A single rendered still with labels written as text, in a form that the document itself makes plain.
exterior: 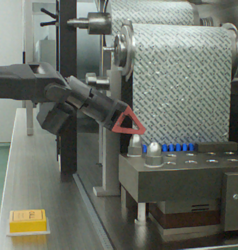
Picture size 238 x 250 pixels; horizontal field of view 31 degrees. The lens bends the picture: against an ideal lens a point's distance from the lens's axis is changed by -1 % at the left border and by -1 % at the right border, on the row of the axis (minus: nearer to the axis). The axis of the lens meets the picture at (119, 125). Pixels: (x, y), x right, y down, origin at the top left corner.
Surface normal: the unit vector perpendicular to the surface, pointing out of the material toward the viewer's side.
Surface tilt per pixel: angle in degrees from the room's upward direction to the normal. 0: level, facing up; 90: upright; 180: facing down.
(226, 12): 90
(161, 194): 90
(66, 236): 0
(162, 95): 90
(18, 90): 119
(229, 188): 90
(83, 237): 0
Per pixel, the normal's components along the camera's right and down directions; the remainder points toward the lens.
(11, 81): 0.29, 0.52
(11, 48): 0.22, 0.14
